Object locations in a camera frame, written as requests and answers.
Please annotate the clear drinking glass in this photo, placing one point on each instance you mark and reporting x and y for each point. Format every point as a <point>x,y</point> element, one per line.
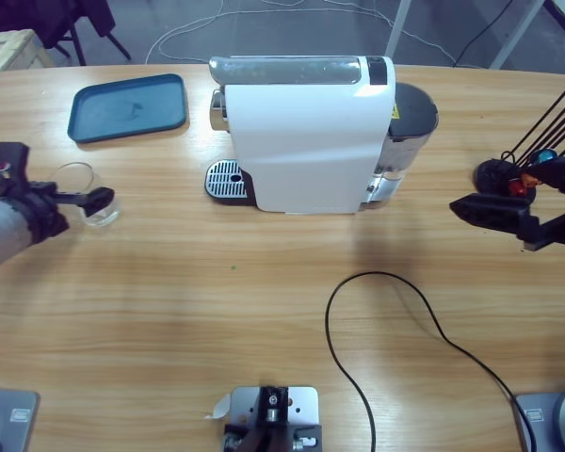
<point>106,217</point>

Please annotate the silver coffee machine lever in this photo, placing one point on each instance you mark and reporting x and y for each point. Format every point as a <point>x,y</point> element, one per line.
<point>282,70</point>

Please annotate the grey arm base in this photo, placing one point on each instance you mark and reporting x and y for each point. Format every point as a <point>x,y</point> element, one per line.
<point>9,419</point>
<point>555,419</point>

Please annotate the orange coffee capsule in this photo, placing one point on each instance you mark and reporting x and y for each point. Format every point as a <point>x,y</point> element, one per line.
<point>528,181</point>

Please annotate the red coffee capsule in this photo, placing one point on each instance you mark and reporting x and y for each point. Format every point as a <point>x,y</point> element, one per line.
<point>515,188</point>

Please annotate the blue coffee capsule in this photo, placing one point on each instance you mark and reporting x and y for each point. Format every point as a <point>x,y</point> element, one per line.
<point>544,154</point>

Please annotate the white capsule coffee machine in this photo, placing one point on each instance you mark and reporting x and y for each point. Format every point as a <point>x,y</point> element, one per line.
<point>306,141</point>

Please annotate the black capsule holder with rods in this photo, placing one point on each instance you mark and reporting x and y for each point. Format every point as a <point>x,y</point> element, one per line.
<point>489,174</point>

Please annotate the dark blue plastic tray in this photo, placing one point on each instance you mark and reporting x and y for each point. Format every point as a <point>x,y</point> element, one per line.
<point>127,108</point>

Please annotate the light wooden crate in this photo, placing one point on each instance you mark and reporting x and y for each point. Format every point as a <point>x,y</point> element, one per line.
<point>14,49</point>

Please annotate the black chair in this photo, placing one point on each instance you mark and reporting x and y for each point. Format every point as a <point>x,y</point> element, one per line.
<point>52,19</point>

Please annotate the white paper tag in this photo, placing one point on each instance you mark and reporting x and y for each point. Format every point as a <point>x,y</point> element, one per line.
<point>221,407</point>

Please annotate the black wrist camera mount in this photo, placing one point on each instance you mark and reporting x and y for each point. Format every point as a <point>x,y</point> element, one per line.
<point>10,165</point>

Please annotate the white metal post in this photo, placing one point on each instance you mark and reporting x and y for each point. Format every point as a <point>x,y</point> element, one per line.
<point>398,33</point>
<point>518,34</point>

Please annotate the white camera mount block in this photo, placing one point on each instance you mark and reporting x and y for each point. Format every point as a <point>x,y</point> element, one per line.
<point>301,405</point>

